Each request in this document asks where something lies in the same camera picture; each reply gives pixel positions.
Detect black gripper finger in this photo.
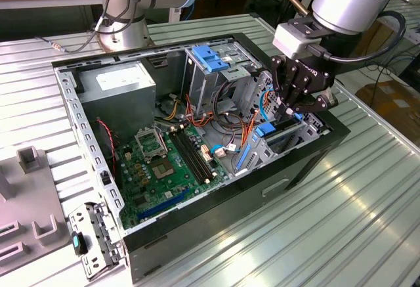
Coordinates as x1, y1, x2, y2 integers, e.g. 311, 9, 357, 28
293, 91, 339, 114
270, 55, 312, 120

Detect black RAM slot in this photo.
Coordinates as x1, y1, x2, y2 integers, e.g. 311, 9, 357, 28
178, 124, 219, 178
169, 128, 211, 185

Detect hard disk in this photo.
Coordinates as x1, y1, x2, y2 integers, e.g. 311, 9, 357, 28
234, 112, 303, 173

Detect metal slot cover bracket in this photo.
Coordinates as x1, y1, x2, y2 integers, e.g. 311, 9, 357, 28
67, 201, 127, 281

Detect CPU socket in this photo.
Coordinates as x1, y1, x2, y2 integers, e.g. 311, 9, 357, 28
149, 156, 177, 182

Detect red black twisted wire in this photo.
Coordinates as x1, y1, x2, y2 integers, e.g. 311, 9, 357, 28
96, 118, 118, 173

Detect metal socket cover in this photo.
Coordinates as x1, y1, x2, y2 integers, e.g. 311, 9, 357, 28
134, 127, 169, 164

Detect grey parts rack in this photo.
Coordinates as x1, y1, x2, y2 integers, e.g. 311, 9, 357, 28
0, 147, 72, 276

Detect slatted metal table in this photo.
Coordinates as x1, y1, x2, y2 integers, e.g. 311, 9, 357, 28
377, 0, 420, 45

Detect yellow wire bundle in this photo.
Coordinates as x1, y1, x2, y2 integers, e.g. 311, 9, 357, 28
163, 99, 182, 121

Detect white grey camera box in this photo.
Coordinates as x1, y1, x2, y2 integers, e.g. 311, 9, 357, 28
272, 20, 316, 60

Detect red orange wire bundle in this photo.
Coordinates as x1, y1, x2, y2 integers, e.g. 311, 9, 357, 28
184, 93, 216, 127

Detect flat cardboard box white label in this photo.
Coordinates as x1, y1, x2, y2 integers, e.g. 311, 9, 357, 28
356, 81, 420, 143

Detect blue plastic bay latch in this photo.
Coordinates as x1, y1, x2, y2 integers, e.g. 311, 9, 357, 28
192, 45, 230, 74

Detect black PC case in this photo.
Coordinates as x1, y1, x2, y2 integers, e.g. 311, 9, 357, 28
51, 32, 351, 284

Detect black latch blue button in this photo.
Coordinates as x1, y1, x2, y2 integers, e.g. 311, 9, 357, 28
70, 231, 89, 255

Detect small blue wire white plug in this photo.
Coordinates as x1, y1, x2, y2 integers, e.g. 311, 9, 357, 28
209, 142, 239, 160

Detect green motherboard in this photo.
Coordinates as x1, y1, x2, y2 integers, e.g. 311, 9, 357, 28
114, 124, 230, 231

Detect grey metal disk bay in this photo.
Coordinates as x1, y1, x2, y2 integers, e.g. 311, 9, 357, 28
229, 69, 331, 179

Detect black cable metal connector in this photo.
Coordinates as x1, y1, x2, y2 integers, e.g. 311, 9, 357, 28
34, 14, 106, 54

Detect grey optical drive cage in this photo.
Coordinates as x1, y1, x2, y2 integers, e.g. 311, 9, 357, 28
181, 39, 263, 119

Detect grey power supply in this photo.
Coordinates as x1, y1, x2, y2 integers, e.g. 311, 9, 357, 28
75, 60, 158, 143

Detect blue expansion slot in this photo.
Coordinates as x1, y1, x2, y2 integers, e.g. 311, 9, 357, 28
136, 187, 190, 223

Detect thick black camera cable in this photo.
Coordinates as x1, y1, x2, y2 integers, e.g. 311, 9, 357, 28
306, 10, 408, 64

